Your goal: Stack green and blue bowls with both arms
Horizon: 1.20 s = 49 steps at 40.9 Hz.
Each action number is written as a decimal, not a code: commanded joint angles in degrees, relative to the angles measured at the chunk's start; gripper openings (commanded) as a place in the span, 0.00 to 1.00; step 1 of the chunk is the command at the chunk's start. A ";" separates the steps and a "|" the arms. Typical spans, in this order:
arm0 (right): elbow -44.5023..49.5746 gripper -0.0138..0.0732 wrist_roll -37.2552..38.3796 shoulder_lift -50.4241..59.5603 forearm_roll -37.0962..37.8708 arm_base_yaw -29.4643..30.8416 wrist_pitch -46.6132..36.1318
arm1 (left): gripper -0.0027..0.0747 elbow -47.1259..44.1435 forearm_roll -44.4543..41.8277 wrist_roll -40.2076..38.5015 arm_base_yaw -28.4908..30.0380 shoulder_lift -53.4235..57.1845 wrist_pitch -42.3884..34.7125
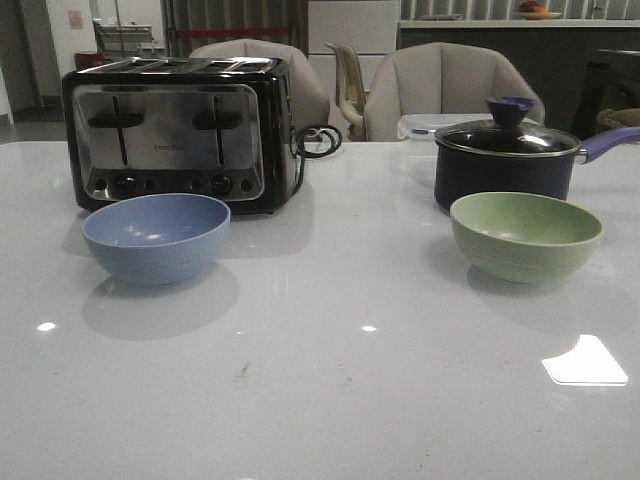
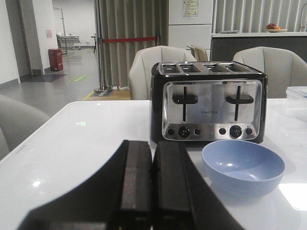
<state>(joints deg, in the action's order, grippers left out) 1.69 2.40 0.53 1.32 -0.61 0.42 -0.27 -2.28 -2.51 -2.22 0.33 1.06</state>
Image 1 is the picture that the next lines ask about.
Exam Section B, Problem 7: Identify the blue bowl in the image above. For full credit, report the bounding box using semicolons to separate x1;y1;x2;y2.
82;193;231;285

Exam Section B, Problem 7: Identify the green bowl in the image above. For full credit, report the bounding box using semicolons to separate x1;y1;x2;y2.
450;192;603;284

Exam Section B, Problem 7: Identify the beige armchair left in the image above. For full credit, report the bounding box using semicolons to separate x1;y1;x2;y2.
189;39;330;130

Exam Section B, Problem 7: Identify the beige armchair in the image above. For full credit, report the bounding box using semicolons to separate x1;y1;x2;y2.
189;39;330;130
364;42;545;142

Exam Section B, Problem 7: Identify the clear plastic food container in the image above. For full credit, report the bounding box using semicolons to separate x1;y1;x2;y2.
397;113;492;189

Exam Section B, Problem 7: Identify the black and steel toaster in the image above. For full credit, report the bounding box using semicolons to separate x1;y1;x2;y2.
62;57;304;214

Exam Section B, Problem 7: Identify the cream plastic chair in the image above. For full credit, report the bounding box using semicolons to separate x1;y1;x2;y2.
325;42;367;141

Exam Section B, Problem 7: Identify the dark blue saucepan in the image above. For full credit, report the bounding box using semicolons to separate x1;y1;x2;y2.
434;127;639;210

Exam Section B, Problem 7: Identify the beige armchair right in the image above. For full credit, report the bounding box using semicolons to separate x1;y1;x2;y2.
364;42;545;142

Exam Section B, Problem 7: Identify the glass pot lid blue knob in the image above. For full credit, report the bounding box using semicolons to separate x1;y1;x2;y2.
435;96;579;158

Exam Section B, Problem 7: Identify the white drawer cabinet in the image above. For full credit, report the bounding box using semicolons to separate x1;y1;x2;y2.
308;1;400;95

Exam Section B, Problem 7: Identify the metal rack cart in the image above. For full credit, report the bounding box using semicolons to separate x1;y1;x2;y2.
92;18;163;53

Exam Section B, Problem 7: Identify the red bin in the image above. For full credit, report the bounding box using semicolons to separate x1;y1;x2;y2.
74;51;103;71

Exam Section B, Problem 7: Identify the fruit plate on counter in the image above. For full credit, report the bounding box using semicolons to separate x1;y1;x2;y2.
515;0;561;20

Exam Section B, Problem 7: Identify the black toaster power cable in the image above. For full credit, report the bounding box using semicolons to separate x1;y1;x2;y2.
291;123;344;197

